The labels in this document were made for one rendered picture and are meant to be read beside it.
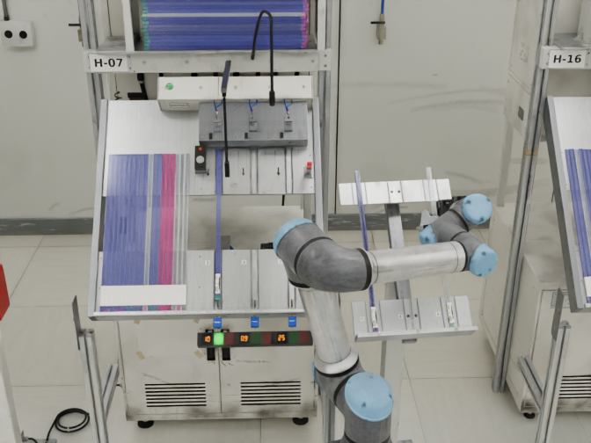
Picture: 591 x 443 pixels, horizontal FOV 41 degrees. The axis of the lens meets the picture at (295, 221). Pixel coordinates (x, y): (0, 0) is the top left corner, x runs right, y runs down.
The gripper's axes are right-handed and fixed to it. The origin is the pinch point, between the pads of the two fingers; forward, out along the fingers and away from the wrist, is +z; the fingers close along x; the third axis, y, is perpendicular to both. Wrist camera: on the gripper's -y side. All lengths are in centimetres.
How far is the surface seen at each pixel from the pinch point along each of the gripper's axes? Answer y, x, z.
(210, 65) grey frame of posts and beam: 57, 65, 18
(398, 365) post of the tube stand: -40.6, 9.7, 27.1
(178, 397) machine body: -50, 82, 67
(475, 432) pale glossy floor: -70, -26, 67
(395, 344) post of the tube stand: -33.6, 11.3, 22.7
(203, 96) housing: 47, 68, 19
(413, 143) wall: 62, -41, 181
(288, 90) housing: 48, 41, 17
